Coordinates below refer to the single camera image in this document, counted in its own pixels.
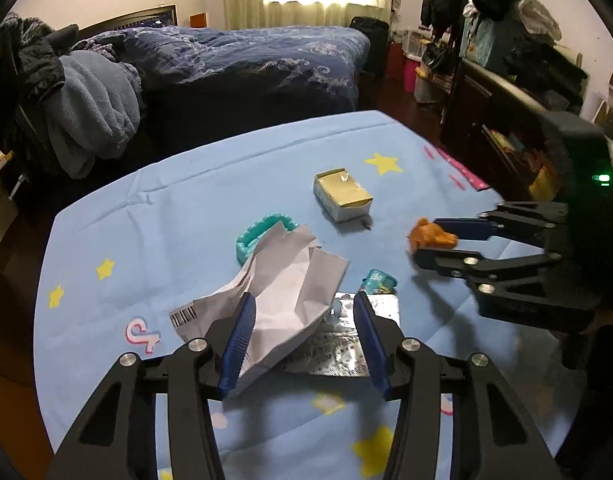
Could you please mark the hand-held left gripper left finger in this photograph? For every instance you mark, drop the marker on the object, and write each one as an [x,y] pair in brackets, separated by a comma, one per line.
[239,340]

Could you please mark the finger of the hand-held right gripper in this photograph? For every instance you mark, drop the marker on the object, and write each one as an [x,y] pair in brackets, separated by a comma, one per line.
[466,228]
[446,260]

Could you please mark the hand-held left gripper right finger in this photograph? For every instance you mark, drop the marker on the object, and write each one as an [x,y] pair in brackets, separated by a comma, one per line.
[371,345]

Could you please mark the orange-brown wrapper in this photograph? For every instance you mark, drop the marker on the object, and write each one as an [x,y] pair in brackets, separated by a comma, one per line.
[426,235]

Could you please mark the silver foil wrapper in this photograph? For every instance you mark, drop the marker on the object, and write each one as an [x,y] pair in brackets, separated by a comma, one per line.
[331,355]

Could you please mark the white paper wrapper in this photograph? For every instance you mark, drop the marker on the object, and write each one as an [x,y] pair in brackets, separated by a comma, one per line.
[286,285]

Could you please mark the small teal wrapper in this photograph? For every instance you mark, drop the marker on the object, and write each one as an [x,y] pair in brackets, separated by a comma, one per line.
[379,281]

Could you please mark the dark wooden cabinet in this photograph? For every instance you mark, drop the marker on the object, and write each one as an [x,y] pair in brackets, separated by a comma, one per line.
[466,110]

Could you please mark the yellow and white carton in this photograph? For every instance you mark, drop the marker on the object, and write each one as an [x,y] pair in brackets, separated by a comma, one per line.
[341,195]

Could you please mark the light blue star tablecloth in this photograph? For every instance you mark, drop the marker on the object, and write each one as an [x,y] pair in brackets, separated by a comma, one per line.
[186,200]

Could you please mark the dark clothes pile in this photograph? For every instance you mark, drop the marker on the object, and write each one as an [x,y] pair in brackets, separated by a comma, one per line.
[546,70]

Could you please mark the pink bin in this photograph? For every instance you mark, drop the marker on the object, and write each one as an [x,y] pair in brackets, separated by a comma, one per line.
[411,75]

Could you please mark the red box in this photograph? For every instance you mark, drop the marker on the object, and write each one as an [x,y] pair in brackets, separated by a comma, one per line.
[395,60]

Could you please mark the teal bag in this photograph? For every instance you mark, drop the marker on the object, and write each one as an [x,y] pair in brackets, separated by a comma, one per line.
[481,40]

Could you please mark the white plastic drawer box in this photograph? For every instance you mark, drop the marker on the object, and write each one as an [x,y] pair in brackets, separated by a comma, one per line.
[415,44]

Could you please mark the black suitcase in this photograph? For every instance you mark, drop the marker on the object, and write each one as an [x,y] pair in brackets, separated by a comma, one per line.
[371,45]

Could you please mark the white cloth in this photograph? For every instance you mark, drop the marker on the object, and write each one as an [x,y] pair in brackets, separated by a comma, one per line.
[536,15]

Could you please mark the dark wooden bed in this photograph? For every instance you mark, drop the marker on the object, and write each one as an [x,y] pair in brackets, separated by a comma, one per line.
[236,95]

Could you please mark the dark nightstand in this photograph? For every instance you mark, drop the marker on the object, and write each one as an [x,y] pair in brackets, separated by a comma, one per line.
[1,220]

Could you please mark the grey-blue fleece blanket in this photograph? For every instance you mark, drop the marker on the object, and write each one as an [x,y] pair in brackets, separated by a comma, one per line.
[91,105]

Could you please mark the blue patterned duvet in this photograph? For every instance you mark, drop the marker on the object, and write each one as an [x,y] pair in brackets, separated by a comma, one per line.
[236,50]

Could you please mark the brown wooden board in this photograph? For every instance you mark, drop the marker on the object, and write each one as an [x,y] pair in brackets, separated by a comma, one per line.
[199,20]

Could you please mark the black puffer jacket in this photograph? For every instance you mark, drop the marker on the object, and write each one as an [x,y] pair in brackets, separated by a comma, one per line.
[41,65]

